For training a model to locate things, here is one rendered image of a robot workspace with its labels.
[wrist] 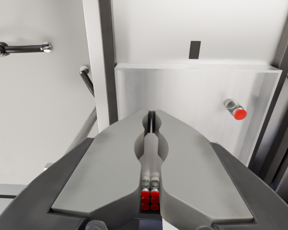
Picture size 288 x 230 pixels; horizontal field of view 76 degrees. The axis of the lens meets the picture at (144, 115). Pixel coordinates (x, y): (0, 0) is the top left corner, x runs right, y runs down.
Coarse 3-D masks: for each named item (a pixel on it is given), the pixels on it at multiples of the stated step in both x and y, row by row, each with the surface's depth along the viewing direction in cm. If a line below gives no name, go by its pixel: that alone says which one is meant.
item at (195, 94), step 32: (128, 64) 31; (160, 64) 32; (192, 64) 32; (224, 64) 32; (128, 96) 35; (160, 96) 35; (192, 96) 35; (224, 96) 34; (256, 96) 34; (224, 128) 38; (256, 128) 34; (160, 160) 42
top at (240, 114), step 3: (237, 111) 31; (240, 111) 31; (243, 111) 31; (234, 114) 31; (237, 114) 31; (240, 114) 31; (243, 114) 31; (246, 114) 31; (234, 117) 31; (237, 117) 31; (240, 117) 31; (243, 117) 31
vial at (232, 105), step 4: (228, 100) 34; (232, 100) 34; (228, 104) 34; (232, 104) 33; (236, 104) 32; (228, 108) 33; (232, 108) 32; (236, 108) 32; (240, 108) 31; (232, 112) 32
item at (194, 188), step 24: (168, 120) 11; (168, 144) 9; (192, 144) 9; (168, 168) 7; (192, 168) 7; (216, 168) 7; (168, 192) 6; (192, 192) 6; (216, 192) 6; (168, 216) 7; (192, 216) 6; (216, 216) 6; (240, 216) 6
